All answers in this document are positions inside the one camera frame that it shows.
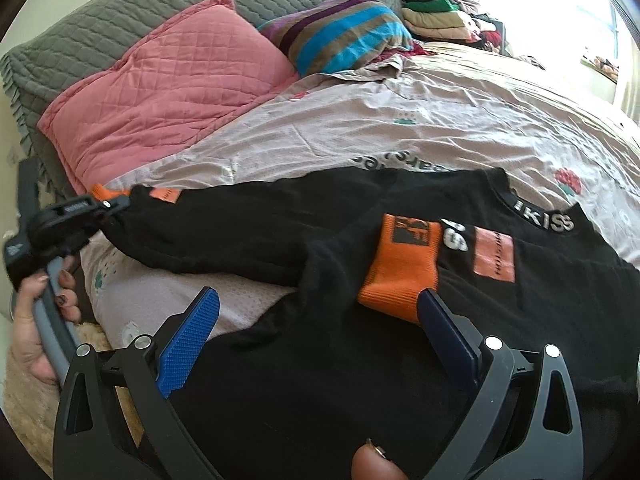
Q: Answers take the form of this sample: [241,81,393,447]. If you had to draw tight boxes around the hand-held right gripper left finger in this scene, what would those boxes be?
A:
[52,286,222,480]

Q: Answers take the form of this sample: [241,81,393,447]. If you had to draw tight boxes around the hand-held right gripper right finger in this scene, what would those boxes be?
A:
[417,287,593,480]

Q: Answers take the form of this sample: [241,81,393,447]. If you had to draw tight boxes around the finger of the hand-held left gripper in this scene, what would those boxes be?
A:
[60,195,132,223]

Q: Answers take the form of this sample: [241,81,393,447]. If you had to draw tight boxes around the black sweater with orange cuffs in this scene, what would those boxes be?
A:
[92,166,640,480]

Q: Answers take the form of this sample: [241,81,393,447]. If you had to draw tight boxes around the pile of folded clothes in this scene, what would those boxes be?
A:
[400,0,511,51]

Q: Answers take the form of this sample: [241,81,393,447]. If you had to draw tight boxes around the person's left hand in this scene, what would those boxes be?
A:
[12,254,83,387]

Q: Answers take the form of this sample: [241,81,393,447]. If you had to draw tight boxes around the person's right hand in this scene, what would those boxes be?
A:
[351,439,408,480]

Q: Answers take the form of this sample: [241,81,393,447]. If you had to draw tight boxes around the pink quilted pillow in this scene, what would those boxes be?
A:
[37,0,301,190]

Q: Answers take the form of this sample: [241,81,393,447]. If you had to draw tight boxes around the printed pale bed sheet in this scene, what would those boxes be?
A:
[80,40,640,356]

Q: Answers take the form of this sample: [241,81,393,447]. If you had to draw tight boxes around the striped pillow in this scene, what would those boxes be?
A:
[257,0,416,77]

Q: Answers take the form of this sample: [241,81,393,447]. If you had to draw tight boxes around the small items on windowsill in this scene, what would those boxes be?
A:
[580,47,621,81]

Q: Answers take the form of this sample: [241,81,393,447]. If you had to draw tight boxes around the bright window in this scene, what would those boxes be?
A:
[460,0,631,86]

